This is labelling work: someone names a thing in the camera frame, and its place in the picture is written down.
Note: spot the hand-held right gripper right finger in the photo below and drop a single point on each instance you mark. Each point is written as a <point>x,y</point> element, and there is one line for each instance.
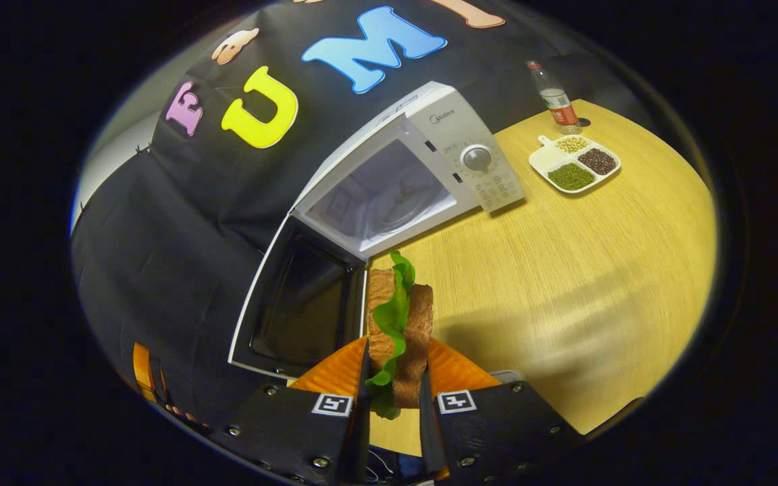
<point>429,439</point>

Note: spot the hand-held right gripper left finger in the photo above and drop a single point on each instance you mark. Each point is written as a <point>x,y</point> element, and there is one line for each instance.
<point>362,432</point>

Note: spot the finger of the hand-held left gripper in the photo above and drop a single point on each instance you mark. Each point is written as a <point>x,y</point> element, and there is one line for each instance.
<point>140,371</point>

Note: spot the lettuce sandwich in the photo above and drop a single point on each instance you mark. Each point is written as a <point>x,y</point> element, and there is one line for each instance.
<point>419,324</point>

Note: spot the white microwave oven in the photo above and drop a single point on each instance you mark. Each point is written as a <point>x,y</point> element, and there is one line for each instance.
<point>429,115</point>

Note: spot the black backdrop cloth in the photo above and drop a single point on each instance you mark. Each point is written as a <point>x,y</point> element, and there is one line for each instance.
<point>159,270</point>

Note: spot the white divided dish of beans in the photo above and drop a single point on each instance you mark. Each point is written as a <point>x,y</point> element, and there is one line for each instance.
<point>548,158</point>

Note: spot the clear bottle with red label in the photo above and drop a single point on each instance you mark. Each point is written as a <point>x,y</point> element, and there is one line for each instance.
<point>558,104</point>

